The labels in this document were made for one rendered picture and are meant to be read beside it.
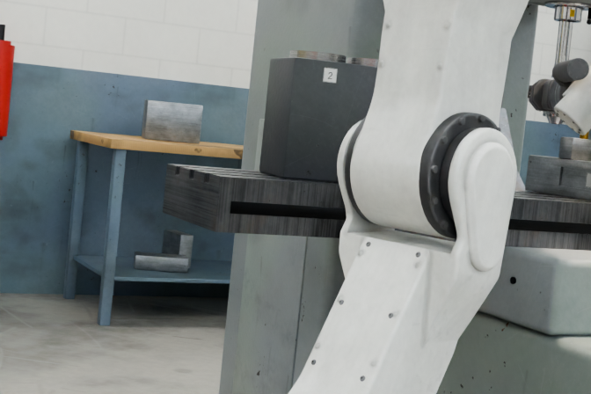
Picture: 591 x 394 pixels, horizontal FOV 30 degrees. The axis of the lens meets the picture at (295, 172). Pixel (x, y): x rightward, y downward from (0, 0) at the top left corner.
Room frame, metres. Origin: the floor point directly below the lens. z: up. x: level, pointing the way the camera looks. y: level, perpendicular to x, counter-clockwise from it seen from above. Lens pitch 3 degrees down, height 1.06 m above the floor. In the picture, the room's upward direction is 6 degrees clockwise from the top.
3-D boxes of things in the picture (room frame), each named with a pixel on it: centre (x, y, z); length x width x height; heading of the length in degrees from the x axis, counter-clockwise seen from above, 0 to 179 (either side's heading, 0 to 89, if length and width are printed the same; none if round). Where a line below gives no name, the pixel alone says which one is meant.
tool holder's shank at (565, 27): (1.98, -0.45, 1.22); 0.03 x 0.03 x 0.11
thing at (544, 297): (1.98, -0.45, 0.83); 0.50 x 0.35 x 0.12; 26
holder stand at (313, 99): (1.79, -0.06, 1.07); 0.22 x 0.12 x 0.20; 111
